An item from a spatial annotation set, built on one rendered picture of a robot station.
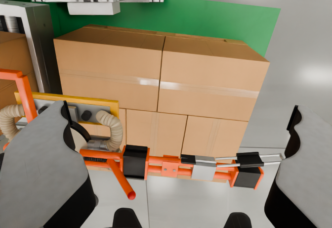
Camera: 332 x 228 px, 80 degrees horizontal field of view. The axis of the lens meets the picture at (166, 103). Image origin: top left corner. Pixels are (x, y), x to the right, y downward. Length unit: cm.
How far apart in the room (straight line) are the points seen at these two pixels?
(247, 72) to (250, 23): 59
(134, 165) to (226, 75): 78
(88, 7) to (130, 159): 47
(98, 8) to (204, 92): 78
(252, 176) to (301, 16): 142
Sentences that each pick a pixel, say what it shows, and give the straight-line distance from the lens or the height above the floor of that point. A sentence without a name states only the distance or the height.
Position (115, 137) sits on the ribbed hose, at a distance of 66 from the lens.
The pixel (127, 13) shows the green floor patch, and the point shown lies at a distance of 168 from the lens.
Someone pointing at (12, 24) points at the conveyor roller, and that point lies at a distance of 139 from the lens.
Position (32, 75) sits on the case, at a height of 61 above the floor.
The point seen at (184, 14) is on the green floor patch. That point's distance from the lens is 164.
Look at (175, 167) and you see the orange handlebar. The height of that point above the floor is 119.
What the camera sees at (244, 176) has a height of 120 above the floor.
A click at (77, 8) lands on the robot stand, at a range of 70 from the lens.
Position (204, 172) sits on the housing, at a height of 120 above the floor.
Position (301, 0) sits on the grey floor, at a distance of 187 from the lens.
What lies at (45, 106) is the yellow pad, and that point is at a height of 108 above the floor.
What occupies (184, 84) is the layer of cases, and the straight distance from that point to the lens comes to 119.
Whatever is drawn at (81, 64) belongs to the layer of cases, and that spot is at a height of 54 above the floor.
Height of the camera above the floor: 163
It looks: 61 degrees down
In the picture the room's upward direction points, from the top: 175 degrees counter-clockwise
